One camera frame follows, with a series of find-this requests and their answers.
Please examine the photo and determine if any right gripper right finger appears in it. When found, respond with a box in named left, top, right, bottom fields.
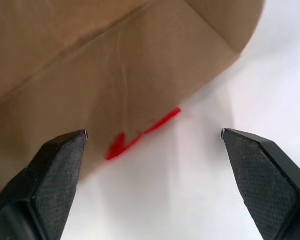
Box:
left=220, top=127, right=300, bottom=240

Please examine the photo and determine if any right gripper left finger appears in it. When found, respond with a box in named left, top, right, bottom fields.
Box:
left=0, top=129, right=89, bottom=240

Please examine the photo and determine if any red tape seal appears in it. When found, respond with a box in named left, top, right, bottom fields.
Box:
left=105, top=107, right=183, bottom=162

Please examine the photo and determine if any brown cardboard box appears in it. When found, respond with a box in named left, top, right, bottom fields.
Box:
left=0, top=0, right=267, bottom=195

